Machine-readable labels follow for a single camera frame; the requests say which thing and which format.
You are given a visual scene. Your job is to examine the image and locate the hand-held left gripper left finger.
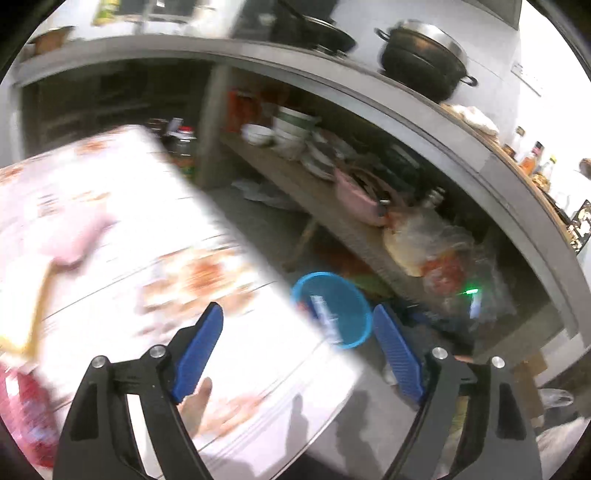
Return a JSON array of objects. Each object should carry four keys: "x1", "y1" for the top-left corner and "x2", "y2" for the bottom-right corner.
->
[{"x1": 53, "y1": 301, "x2": 225, "y2": 480}]

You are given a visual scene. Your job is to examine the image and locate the pink plastic basin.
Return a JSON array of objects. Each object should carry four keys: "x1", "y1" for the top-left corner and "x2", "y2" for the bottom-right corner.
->
[{"x1": 333, "y1": 166, "x2": 393, "y2": 227}]

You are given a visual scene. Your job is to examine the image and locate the clear bag red contents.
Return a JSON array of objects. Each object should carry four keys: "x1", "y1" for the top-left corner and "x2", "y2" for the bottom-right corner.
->
[{"x1": 422, "y1": 222, "x2": 513, "y2": 319}]

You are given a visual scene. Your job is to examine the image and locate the black wok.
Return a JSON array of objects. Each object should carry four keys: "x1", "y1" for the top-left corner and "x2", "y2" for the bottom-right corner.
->
[{"x1": 277, "y1": 0, "x2": 358, "y2": 54}]

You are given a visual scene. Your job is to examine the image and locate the white bowl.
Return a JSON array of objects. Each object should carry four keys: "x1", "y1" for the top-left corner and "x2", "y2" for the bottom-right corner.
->
[{"x1": 241, "y1": 123, "x2": 274, "y2": 146}]

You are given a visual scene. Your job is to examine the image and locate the red drink can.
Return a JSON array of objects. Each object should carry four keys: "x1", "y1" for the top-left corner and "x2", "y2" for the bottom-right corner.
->
[{"x1": 0, "y1": 364, "x2": 61, "y2": 467}]

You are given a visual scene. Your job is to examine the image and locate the red packets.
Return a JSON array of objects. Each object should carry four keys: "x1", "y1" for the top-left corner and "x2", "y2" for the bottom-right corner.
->
[{"x1": 228, "y1": 90, "x2": 259, "y2": 134}]

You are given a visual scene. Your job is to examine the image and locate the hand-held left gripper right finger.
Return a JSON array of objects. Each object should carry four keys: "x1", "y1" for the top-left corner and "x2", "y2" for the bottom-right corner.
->
[{"x1": 372, "y1": 304, "x2": 543, "y2": 480}]

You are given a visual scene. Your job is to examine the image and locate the stack of white bowls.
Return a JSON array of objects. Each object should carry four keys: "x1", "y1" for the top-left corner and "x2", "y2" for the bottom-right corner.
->
[{"x1": 272, "y1": 107, "x2": 319, "y2": 160}]

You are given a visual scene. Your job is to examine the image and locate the red cap plastic bottle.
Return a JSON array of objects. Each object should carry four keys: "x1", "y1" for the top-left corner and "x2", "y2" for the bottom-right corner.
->
[{"x1": 173, "y1": 126, "x2": 197, "y2": 181}]

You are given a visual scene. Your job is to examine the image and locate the black pot with lid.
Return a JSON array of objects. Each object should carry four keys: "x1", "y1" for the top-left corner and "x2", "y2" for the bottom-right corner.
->
[{"x1": 375, "y1": 19, "x2": 478, "y2": 102}]

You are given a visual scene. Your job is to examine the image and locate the stack of plates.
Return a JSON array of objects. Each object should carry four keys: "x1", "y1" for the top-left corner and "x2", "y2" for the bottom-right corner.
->
[{"x1": 302, "y1": 131, "x2": 352, "y2": 181}]

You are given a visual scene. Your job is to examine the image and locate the yellow detergent bottle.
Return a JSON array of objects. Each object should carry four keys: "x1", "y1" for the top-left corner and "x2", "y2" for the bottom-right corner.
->
[{"x1": 92, "y1": 0, "x2": 121, "y2": 26}]

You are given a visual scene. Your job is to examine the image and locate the concrete kitchen counter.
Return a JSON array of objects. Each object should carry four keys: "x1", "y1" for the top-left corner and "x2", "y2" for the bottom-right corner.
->
[{"x1": 14, "y1": 34, "x2": 591, "y2": 352}]

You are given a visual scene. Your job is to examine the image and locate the brown metal basin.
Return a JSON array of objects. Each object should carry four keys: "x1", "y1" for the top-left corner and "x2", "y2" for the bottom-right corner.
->
[{"x1": 28, "y1": 25, "x2": 75, "y2": 54}]

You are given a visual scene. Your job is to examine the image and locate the white plastic bag on floor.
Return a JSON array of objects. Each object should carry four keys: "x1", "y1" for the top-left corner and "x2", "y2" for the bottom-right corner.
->
[{"x1": 231, "y1": 178, "x2": 296, "y2": 208}]

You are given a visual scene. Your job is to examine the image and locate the condiment bottles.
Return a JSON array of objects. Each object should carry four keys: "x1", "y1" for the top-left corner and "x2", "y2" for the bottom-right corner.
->
[{"x1": 503, "y1": 127, "x2": 559, "y2": 190}]

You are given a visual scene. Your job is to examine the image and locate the blue plastic basin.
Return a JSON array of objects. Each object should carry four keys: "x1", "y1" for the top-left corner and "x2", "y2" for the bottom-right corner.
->
[{"x1": 291, "y1": 272, "x2": 374, "y2": 350}]

